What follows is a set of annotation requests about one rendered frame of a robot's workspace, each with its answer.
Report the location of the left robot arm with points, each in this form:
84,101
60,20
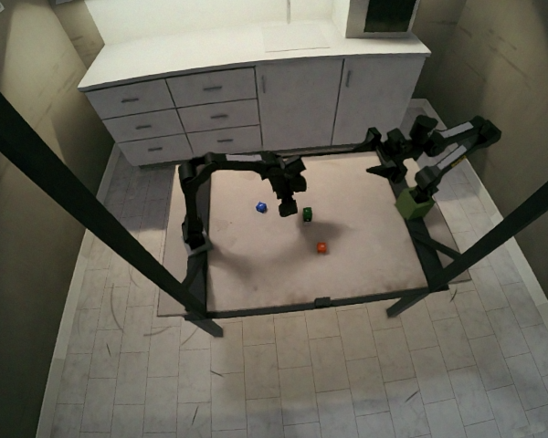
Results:
267,164

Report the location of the blue block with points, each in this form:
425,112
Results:
261,207

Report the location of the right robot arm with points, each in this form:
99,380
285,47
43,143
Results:
430,176

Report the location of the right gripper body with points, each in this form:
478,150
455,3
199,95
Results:
401,171

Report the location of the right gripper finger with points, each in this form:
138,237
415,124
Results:
386,170
365,145

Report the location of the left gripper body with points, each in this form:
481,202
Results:
288,206

